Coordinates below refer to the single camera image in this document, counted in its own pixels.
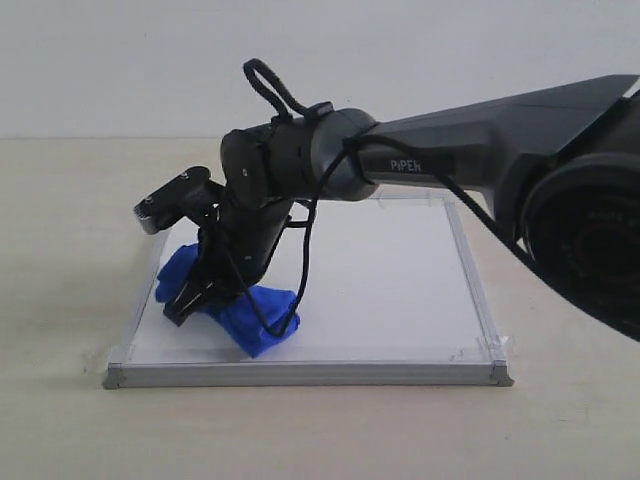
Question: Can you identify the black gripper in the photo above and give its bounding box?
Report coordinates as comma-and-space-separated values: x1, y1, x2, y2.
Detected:
163, 197, 293, 327

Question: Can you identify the blue cloth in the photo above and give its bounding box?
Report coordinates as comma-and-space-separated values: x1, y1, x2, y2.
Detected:
154, 243, 300, 358

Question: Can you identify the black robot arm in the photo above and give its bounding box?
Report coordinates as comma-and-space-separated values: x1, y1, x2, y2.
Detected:
164, 74, 639, 339

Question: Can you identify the aluminium framed whiteboard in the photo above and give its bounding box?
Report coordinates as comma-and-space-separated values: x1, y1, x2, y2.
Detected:
103, 189, 512, 389

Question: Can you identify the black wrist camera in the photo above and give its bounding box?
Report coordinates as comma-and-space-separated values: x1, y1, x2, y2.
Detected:
133, 166, 224, 235

